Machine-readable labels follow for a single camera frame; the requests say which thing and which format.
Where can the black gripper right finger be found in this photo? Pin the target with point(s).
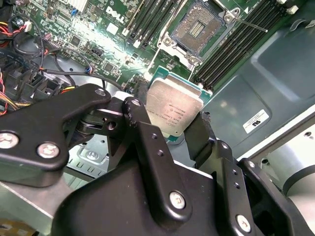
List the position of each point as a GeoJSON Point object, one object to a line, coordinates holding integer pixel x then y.
{"type": "Point", "coordinates": [229, 201]}

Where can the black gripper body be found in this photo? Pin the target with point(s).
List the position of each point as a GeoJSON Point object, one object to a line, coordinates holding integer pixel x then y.
{"type": "Point", "coordinates": [110, 211]}

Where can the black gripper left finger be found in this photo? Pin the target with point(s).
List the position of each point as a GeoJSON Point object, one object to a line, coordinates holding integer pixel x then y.
{"type": "Point", "coordinates": [37, 127]}

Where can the silver CPU green substrate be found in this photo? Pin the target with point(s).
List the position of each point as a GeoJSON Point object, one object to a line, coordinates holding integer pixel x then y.
{"type": "Point", "coordinates": [172, 105]}

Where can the metal socket cover frame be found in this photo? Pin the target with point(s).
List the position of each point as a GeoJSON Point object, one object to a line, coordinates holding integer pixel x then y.
{"type": "Point", "coordinates": [150, 73]}

